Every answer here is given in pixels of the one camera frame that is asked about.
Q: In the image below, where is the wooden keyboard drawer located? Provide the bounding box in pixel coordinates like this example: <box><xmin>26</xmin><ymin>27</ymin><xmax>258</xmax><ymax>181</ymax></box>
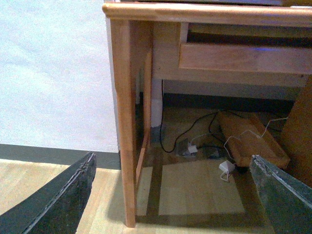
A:
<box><xmin>178</xmin><ymin>23</ymin><xmax>312</xmax><ymax>75</ymax></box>

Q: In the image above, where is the white thin cable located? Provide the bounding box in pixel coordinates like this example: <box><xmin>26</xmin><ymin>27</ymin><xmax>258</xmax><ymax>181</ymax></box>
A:
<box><xmin>223</xmin><ymin>117</ymin><xmax>289</xmax><ymax>164</ymax></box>

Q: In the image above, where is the wooden desk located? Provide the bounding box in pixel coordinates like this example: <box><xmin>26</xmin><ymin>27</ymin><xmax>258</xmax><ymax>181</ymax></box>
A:
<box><xmin>102</xmin><ymin>2</ymin><xmax>312</xmax><ymax>228</ymax></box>

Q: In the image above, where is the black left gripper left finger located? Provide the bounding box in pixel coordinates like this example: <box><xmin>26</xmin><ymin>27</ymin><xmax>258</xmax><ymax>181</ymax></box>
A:
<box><xmin>0</xmin><ymin>152</ymin><xmax>96</xmax><ymax>234</ymax></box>

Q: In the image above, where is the black cable on floor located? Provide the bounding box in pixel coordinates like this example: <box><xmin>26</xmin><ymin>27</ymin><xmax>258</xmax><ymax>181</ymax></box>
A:
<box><xmin>158</xmin><ymin>112</ymin><xmax>223</xmax><ymax>153</ymax></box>

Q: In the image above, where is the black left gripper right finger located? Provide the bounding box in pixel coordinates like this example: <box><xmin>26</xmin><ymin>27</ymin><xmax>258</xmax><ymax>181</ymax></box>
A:
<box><xmin>250</xmin><ymin>155</ymin><xmax>312</xmax><ymax>234</ymax></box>

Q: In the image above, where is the wooden board on floor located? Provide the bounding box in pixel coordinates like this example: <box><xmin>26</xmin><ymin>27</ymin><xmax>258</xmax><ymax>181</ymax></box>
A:
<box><xmin>217</xmin><ymin>112</ymin><xmax>290</xmax><ymax>170</ymax></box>

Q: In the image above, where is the white power adapter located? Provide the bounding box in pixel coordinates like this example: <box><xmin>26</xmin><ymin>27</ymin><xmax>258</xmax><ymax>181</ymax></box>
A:
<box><xmin>219</xmin><ymin>160</ymin><xmax>235</xmax><ymax>174</ymax></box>

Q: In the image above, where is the white plug in socket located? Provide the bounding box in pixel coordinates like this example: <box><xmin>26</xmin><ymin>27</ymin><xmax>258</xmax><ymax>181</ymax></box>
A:
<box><xmin>188</xmin><ymin>144</ymin><xmax>198</xmax><ymax>154</ymax></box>

